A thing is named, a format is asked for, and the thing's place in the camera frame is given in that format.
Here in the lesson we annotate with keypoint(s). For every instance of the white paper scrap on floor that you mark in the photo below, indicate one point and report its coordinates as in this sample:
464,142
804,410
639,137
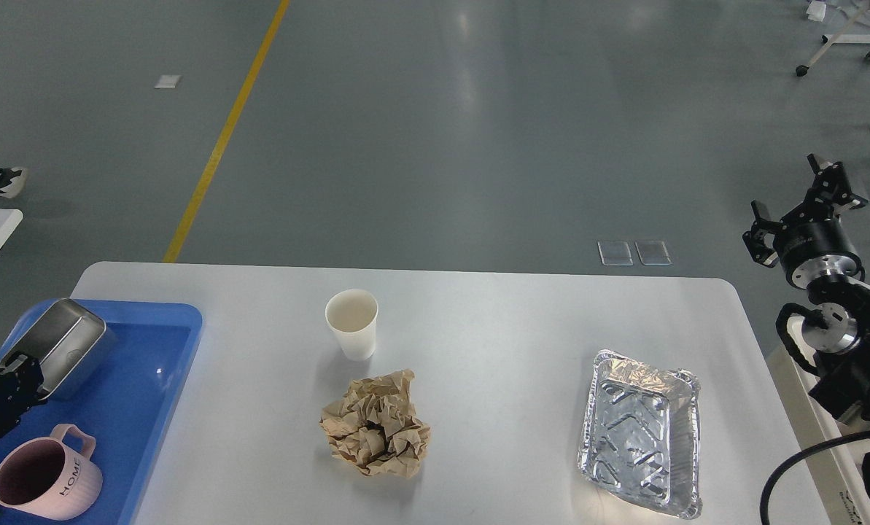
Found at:
168,81

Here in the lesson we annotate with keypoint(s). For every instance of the clear floor plate right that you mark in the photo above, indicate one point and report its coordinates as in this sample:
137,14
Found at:
653,252

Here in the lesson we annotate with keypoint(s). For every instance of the aluminium foil tray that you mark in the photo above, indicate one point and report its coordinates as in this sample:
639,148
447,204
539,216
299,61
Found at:
640,439

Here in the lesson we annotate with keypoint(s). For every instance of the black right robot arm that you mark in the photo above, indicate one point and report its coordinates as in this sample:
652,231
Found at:
831,340

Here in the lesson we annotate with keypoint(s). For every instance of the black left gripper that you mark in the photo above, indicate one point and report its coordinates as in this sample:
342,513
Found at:
20,384

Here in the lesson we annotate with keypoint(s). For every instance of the crumpled brown paper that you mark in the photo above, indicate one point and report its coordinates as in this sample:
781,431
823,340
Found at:
375,426

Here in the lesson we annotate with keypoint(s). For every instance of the clear floor plate left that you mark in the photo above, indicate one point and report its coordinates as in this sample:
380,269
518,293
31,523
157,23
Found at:
615,253

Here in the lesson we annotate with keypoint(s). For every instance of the white wheeled cart frame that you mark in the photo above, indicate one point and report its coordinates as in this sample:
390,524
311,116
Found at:
854,36

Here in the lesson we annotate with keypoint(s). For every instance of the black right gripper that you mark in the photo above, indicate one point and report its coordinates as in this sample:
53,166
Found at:
819,247

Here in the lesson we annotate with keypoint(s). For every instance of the blue plastic tray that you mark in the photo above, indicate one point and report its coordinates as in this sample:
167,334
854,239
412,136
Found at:
127,402

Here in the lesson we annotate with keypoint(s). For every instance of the pink ribbed mug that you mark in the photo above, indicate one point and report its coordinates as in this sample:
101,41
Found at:
52,476

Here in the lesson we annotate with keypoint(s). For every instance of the beige plastic bin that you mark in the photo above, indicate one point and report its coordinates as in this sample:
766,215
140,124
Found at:
836,473

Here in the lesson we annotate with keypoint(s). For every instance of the white paper cup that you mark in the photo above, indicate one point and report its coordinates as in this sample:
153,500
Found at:
351,316

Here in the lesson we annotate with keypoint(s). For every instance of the stainless steel rectangular container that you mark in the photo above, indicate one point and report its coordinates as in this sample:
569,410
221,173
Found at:
70,342

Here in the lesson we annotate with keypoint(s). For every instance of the clear floor plate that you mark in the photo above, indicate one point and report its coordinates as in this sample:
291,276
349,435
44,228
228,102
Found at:
653,252
615,253

